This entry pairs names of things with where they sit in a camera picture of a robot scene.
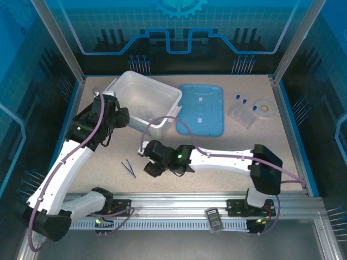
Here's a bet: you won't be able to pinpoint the blue tweezers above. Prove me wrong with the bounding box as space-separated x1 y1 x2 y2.
121 160 137 179

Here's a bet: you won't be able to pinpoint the white plastic storage bin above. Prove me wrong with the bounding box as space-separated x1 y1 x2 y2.
104 70 183 140

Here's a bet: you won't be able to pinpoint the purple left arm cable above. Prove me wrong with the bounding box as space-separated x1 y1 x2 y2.
28 87 105 252

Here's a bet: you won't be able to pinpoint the white slotted cable duct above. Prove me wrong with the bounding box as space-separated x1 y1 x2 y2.
70 218 250 231

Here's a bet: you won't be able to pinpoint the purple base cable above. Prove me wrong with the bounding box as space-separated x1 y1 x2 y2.
94 207 136 237
249 196 282 237

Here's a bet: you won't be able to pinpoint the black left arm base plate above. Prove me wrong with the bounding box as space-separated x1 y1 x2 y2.
105 199 133 217

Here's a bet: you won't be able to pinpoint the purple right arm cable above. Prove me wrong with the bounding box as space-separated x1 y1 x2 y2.
142 115 307 187

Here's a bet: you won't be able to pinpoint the clear plastic tube rack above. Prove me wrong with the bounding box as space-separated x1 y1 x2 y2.
227 101 257 130

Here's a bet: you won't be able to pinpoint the aluminium frame post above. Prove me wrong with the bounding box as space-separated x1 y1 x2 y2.
30 0 87 84
272 0 327 85

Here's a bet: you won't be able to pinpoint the small grey electronic device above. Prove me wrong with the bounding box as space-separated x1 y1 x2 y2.
203 207 223 233

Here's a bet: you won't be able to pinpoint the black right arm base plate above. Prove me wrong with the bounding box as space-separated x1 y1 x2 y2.
226 199 277 217

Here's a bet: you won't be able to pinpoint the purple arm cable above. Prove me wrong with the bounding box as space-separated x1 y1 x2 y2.
142 115 307 187
28 87 105 252

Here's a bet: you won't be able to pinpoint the aluminium mounting rail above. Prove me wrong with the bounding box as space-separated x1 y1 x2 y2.
63 191 325 219

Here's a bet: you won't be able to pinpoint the blue plastic bin lid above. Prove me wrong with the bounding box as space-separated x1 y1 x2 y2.
175 83 225 138

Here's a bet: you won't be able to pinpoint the white tape roll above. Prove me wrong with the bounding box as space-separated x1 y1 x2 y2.
252 99 277 119

